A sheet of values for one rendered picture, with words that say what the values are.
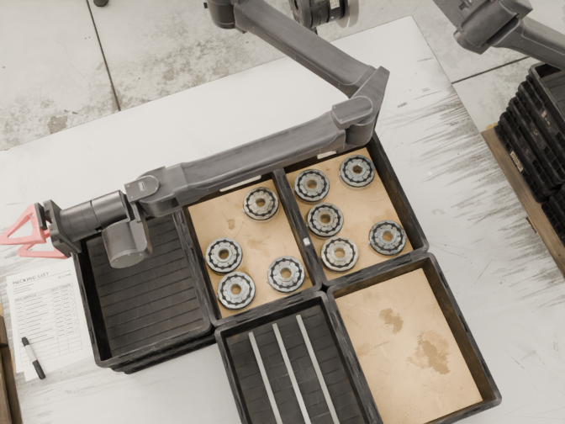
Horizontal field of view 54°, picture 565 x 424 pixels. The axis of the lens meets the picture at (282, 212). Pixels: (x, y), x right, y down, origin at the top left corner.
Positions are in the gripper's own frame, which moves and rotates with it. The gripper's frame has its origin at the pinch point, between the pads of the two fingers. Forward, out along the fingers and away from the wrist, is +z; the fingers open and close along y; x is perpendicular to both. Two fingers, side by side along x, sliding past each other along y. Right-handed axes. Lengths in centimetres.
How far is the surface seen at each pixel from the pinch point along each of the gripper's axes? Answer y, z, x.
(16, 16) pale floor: 143, 31, 206
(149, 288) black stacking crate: 62, -8, 6
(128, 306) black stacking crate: 62, -1, 3
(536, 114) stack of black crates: 96, -158, 27
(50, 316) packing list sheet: 75, 24, 13
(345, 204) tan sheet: 62, -68, 8
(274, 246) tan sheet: 62, -45, 4
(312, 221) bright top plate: 59, -57, 6
